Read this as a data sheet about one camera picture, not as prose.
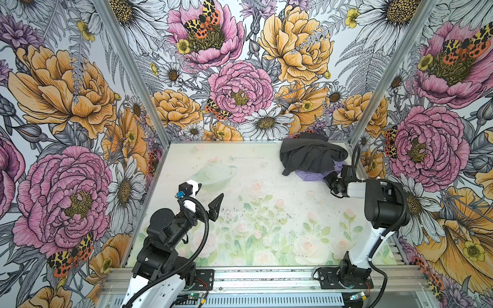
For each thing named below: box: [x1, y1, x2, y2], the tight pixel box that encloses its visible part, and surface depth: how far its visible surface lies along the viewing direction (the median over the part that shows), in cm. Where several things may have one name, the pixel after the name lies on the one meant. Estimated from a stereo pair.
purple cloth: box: [295, 161, 348, 182], surface depth 107 cm
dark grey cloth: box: [279, 132, 348, 176], surface depth 108 cm
